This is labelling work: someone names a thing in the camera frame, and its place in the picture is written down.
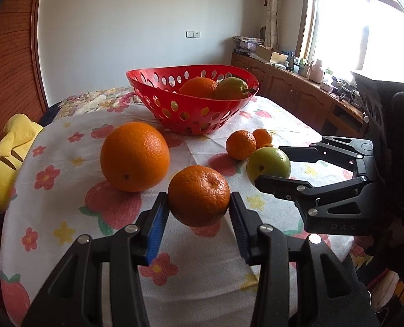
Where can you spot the green apple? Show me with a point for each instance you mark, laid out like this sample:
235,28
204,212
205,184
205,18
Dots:
266,163

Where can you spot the red perforated plastic basket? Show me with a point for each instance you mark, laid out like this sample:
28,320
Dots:
184,125

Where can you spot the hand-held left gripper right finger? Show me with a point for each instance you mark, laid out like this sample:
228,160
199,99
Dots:
239,231

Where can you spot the small black tripod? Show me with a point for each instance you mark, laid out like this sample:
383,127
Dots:
346,92

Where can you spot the wooden slatted wardrobe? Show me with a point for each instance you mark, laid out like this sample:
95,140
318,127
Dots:
7,58

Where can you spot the patterned curtain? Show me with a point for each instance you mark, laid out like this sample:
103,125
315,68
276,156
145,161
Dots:
273,6

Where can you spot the wooden framed window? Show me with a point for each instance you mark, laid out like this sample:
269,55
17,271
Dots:
352,24

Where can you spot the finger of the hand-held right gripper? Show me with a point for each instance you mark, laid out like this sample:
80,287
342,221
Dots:
311,153
290,189

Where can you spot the wooden side cabinet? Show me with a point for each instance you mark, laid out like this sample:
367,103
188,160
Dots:
290,88

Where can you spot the strawberry print white tablecloth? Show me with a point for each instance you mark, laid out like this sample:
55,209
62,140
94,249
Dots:
69,204

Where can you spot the yellow-green pear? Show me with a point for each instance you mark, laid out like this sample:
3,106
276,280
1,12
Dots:
231,90

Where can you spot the yellow plush toy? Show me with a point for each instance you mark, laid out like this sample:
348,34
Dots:
7,156

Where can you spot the large orange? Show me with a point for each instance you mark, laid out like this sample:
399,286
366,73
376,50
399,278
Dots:
135,156
198,88

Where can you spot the small mandarin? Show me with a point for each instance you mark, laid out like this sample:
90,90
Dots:
269,146

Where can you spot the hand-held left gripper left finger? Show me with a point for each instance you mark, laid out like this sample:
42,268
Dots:
156,231

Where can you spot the pink kettle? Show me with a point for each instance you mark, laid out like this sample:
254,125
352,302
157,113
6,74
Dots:
316,71

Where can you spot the open cardboard box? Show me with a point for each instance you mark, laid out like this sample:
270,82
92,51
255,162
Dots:
270,54

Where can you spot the floral blanket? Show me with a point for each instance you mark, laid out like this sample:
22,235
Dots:
92,100

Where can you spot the white wall switch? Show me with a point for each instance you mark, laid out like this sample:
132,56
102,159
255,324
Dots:
193,34

